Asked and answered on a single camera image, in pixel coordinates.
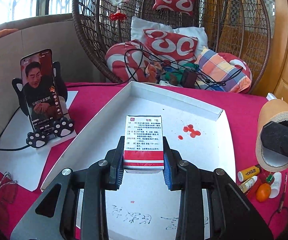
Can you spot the red white headrest cushion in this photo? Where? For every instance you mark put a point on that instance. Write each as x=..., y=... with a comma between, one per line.
x=183, y=6

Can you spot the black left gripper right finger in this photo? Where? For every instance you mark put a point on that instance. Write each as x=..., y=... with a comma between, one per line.
x=231, y=214

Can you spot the eyeglasses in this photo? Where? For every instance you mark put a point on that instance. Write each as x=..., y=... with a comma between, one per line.
x=8, y=188

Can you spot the red white square pillow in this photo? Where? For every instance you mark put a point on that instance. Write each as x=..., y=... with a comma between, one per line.
x=175, y=47

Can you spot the small screwdriver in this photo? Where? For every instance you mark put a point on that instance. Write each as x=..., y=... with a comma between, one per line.
x=281, y=202

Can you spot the red white seat cushion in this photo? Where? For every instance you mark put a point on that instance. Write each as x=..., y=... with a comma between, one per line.
x=132, y=61

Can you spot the black cat phone stand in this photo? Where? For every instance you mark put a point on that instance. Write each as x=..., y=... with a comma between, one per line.
x=61, y=128

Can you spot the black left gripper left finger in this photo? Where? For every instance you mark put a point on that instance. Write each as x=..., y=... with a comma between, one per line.
x=53, y=215

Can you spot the small yellow liquid bottle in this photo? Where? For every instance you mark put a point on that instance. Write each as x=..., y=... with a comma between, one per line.
x=246, y=185

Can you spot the plaid colourful pillow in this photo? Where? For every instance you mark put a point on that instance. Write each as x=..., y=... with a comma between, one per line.
x=222, y=72

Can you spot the white cardboard tray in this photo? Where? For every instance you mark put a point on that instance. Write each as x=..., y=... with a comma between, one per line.
x=143, y=207

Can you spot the orange tangerine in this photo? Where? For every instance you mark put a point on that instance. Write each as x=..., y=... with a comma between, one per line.
x=263, y=192

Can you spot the brown tape roll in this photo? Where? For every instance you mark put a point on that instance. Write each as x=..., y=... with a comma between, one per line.
x=274, y=110

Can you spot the wicker hanging egg chair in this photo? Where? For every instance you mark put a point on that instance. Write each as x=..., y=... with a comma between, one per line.
x=238, y=27

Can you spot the red white medicine box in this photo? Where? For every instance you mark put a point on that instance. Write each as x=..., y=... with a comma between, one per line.
x=143, y=144

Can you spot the yellow glue tube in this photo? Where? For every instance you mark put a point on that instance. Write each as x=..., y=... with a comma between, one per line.
x=247, y=173

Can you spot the smartphone showing video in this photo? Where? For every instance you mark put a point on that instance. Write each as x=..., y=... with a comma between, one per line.
x=40, y=89

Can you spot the white pill bottle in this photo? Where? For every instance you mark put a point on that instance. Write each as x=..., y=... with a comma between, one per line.
x=276, y=185

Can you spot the white paper sheet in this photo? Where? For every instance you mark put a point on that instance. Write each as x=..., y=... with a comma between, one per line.
x=25, y=166

